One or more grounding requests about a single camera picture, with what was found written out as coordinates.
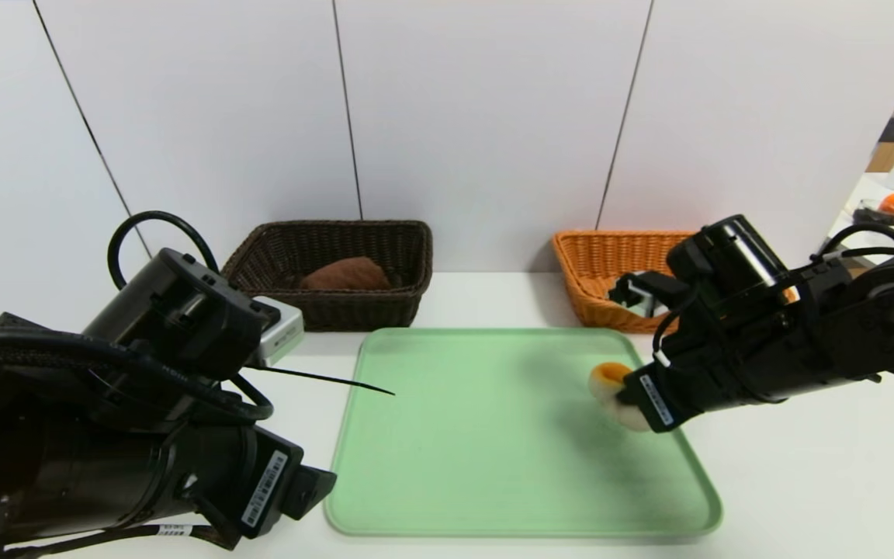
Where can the dark brown wicker basket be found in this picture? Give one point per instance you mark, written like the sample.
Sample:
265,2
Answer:
362,312

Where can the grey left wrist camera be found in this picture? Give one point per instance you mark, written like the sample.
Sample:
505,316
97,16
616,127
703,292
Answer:
284,330

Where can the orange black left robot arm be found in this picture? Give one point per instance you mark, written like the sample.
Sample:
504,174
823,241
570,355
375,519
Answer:
67,466

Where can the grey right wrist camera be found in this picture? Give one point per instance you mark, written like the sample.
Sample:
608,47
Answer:
645,299

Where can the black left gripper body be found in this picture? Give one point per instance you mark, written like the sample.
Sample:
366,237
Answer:
267,487

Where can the orange wicker basket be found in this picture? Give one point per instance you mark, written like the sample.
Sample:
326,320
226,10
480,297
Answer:
594,295

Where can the white orange felt bun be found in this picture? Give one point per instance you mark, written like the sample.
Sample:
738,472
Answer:
608,374

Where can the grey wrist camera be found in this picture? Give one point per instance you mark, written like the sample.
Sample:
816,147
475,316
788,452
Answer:
284,330
645,299

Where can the white side table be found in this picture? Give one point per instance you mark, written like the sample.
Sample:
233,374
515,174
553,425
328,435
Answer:
850,203

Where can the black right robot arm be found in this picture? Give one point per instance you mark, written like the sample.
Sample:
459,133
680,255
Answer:
843,334

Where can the light green plastic tray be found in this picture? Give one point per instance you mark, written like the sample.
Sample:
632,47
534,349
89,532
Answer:
493,466

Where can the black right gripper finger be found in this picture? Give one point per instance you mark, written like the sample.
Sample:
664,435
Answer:
632,392

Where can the brown towel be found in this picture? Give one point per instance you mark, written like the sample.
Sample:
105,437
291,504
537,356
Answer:
346,276

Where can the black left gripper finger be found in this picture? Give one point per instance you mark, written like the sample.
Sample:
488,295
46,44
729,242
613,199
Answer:
311,489

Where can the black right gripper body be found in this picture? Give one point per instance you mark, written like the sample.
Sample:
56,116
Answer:
655,401

